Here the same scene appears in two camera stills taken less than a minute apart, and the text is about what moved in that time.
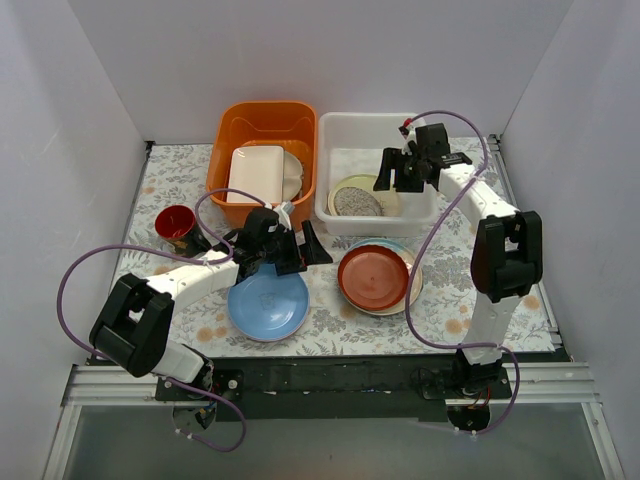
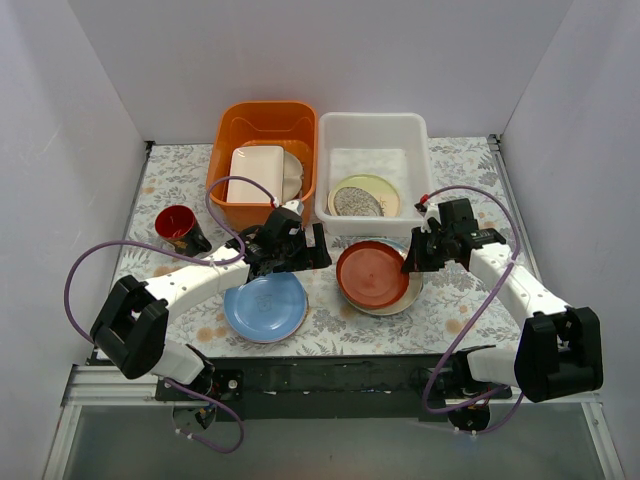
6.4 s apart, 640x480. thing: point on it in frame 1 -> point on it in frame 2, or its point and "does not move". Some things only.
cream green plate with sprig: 389,199 does not move
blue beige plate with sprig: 416,280 does not move
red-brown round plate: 373,277 does not move
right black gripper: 400,167 -> 422,251
